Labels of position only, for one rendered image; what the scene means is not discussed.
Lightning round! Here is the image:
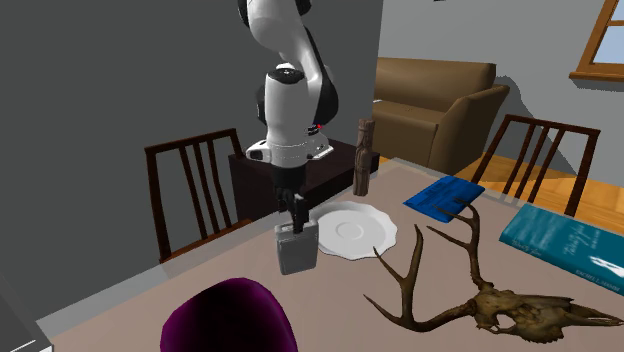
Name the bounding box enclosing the white scalloped plate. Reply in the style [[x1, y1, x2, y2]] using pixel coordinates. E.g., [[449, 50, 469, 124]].
[[311, 200, 399, 261]]

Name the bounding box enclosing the small blue book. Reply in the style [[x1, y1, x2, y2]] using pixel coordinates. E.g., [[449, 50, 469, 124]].
[[402, 175, 487, 225]]

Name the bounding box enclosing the brown carved wooden figure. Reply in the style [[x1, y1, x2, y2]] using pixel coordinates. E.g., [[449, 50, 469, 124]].
[[352, 117, 377, 198]]

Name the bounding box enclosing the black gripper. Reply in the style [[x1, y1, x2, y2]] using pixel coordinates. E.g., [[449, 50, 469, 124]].
[[271, 164, 311, 234]]

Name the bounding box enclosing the dark purple rounded object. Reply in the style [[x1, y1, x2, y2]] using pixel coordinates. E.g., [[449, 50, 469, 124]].
[[159, 277, 300, 352]]

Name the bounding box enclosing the large teal book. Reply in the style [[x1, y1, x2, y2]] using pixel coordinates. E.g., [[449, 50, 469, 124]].
[[498, 202, 624, 297]]

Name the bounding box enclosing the dark robot stand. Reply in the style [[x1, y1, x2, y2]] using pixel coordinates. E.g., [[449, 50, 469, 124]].
[[227, 138, 381, 223]]

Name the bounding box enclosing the brown antlered deer skull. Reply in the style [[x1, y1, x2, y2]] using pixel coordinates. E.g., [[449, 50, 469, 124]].
[[362, 196, 624, 345]]

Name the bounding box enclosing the beige table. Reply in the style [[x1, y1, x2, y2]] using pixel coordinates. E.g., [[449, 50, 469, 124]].
[[34, 156, 624, 352]]

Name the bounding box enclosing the dark wooden slatted chair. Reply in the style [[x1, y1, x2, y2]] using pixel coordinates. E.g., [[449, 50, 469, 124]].
[[143, 127, 255, 265], [469, 113, 602, 219]]

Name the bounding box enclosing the grey rectangular box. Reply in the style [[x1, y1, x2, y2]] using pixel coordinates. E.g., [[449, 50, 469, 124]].
[[274, 218, 320, 277]]

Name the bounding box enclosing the wooden framed window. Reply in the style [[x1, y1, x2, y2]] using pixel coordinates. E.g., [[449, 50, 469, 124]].
[[568, 0, 624, 84]]

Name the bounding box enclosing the brown sofa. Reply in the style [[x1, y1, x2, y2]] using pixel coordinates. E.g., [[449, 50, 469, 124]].
[[371, 56, 512, 176]]

